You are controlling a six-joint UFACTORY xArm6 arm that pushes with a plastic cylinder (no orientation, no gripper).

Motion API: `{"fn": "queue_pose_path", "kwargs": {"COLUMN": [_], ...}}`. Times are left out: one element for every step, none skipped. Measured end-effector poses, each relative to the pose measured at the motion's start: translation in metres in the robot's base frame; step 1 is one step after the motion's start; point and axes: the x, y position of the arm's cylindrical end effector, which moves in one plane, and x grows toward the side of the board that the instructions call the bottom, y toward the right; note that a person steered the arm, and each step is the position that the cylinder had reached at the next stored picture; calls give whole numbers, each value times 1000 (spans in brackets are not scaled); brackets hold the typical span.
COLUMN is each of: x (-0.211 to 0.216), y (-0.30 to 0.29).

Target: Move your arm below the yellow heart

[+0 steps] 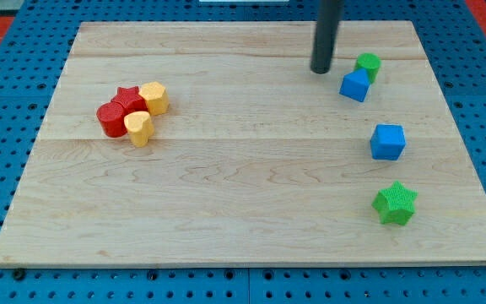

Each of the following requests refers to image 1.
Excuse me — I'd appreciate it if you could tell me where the yellow heart block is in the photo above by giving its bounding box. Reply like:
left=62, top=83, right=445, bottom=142
left=124, top=111, right=154, bottom=147

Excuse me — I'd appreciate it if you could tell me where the light wooden board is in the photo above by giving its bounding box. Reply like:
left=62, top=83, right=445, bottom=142
left=0, top=21, right=486, bottom=269

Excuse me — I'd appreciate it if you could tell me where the yellow hexagon block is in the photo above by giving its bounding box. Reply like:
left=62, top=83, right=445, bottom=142
left=138, top=82, right=170, bottom=116

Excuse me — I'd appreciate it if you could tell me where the red star block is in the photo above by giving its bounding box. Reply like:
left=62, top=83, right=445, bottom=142
left=111, top=86, right=148, bottom=114

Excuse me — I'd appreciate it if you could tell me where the blue triangle block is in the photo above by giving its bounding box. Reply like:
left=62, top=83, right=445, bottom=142
left=339, top=68, right=370, bottom=102

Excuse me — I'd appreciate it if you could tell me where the red cylinder block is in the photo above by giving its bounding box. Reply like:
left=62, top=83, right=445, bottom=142
left=96, top=102, right=127, bottom=138

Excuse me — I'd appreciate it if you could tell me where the blue cube block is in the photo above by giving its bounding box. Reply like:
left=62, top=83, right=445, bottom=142
left=370, top=124, right=406, bottom=160

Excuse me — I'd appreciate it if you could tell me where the green cylinder block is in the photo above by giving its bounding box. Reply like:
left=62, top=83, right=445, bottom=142
left=354, top=52, right=381, bottom=84

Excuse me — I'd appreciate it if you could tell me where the green star block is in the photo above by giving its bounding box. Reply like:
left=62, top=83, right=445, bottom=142
left=371, top=181, right=419, bottom=225

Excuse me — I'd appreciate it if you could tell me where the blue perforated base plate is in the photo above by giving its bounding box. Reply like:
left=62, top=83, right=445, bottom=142
left=0, top=0, right=486, bottom=303

